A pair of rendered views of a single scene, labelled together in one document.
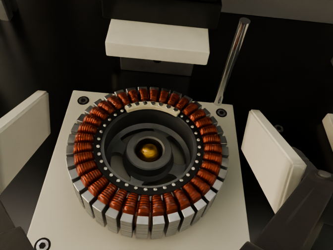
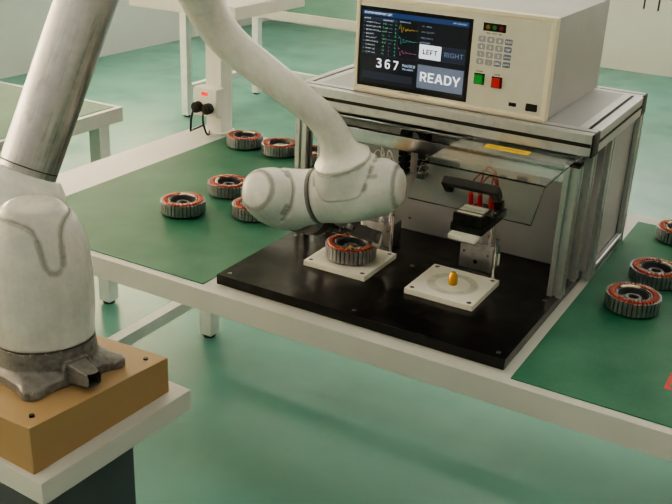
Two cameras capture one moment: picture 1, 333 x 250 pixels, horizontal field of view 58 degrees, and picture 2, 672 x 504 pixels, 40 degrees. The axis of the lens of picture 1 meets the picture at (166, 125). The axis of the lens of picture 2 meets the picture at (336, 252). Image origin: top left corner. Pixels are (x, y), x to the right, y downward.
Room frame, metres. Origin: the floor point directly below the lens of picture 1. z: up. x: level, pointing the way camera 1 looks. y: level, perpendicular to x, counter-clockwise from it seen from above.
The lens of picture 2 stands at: (-1.46, -1.00, 1.59)
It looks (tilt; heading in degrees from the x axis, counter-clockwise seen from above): 23 degrees down; 34
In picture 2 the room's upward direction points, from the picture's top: 3 degrees clockwise
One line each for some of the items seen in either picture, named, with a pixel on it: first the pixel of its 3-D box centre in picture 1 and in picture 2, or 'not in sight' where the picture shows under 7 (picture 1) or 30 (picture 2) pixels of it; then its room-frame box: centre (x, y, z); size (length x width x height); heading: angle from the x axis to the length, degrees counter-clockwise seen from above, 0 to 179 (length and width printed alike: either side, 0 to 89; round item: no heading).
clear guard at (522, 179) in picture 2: not in sight; (501, 173); (0.15, -0.31, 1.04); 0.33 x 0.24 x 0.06; 4
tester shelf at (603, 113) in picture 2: not in sight; (472, 97); (0.44, -0.09, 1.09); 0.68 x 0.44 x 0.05; 94
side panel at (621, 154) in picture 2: not in sight; (611, 193); (0.55, -0.40, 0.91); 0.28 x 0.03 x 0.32; 4
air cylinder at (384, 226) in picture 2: (159, 37); (381, 230); (0.26, 0.02, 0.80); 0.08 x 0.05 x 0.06; 94
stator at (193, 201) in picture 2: not in sight; (183, 204); (0.14, 0.53, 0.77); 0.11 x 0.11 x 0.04
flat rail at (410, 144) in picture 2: not in sight; (429, 148); (0.23, -0.10, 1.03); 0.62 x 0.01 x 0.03; 94
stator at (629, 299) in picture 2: not in sight; (632, 299); (0.33, -0.55, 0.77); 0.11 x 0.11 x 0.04
